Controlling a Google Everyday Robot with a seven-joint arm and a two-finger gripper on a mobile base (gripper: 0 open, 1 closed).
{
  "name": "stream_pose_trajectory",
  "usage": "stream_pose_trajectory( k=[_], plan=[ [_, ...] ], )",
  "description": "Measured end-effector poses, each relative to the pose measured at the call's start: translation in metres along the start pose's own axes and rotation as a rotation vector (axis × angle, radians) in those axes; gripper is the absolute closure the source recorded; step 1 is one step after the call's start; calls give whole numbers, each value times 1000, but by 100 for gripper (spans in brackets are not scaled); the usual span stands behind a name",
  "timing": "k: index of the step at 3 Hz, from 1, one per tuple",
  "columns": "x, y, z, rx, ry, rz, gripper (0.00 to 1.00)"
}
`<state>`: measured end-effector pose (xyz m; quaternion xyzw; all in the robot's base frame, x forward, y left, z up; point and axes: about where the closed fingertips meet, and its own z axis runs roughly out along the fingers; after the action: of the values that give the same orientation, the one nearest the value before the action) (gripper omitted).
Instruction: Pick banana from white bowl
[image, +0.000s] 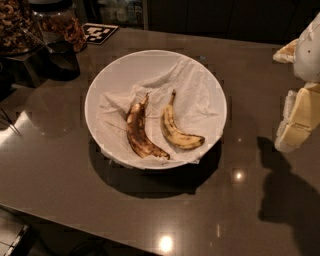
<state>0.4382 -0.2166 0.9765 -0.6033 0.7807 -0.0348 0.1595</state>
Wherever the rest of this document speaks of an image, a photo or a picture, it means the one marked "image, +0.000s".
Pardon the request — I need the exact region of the white paper towel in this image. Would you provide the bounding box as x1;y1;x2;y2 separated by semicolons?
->
95;55;225;165

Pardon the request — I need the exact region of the dark metal stand box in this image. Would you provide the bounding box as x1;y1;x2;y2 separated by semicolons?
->
1;47;48;88

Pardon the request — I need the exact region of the yellow spotted banana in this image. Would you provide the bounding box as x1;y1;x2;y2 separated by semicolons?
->
160;90;205;150

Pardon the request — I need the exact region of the glass jar of brown snacks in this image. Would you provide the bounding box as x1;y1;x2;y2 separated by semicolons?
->
29;0;86;53

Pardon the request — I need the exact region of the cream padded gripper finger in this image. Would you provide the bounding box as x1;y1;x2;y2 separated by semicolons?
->
273;39;298;63
275;82;320;152

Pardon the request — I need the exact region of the glass jar of cashews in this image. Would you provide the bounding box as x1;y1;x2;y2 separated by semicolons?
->
0;0;42;56

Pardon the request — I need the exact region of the brown overripe banana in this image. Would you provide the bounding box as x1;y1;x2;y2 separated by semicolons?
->
126;94;170;160

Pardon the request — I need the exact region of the black white fiducial marker card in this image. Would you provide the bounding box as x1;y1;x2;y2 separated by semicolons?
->
83;23;118;45

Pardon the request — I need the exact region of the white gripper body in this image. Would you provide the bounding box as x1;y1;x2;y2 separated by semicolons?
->
293;13;320;82

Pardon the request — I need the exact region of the white round bowl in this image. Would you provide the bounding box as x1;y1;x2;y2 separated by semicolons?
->
84;49;228;171

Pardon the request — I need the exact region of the black scoop with metal handle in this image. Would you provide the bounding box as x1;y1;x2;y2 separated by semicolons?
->
22;28;80;81

